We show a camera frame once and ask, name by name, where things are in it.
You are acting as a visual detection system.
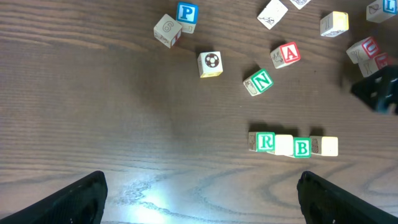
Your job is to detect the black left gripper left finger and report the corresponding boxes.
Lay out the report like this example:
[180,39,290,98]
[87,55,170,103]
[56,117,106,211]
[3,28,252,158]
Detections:
[1,170,108,224]

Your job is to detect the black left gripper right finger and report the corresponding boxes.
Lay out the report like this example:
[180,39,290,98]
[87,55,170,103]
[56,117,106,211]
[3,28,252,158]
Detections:
[297,171,397,224]

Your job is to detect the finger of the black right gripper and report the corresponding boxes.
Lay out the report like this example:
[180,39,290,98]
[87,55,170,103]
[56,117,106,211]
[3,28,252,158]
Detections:
[351,65,397,114]

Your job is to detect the green B block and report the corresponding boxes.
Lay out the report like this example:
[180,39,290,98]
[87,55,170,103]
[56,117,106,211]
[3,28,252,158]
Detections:
[288,137,312,159]

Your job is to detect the yellow O block placed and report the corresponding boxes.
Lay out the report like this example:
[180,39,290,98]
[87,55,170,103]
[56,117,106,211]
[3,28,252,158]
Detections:
[268,134,294,157]

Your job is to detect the green R block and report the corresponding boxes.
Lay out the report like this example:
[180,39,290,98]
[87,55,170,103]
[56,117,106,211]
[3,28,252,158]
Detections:
[248,132,275,152]

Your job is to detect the red U block lower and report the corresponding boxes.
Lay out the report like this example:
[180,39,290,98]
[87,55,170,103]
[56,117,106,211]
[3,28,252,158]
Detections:
[346,36,381,64]

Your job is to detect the red u block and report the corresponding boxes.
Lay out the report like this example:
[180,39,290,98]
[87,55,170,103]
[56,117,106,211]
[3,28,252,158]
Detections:
[290,0,311,10]
[346,36,381,64]

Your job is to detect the blue L block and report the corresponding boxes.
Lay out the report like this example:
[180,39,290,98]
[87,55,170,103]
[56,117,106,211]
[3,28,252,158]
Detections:
[366,0,397,23]

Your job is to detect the red A block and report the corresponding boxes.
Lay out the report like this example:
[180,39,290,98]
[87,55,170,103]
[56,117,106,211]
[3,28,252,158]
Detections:
[270,42,301,69]

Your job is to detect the red U block upper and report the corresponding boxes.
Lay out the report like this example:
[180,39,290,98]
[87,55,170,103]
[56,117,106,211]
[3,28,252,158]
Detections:
[290,0,311,10]

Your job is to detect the green N block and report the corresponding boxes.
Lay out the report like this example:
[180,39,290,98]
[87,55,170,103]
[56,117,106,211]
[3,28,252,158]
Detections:
[243,69,274,96]

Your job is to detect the white picture block teal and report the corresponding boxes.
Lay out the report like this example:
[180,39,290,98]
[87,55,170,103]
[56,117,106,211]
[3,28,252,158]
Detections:
[257,0,288,29]

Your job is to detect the soccer ball block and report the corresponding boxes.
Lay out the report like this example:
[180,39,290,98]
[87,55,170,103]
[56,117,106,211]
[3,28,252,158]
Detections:
[197,51,223,78]

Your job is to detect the white 6 block red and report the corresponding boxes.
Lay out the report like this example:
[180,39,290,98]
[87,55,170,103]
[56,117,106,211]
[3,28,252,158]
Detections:
[154,14,182,48]

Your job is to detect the blue P block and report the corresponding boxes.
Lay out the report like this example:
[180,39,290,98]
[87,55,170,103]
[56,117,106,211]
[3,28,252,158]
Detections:
[176,2,198,34]

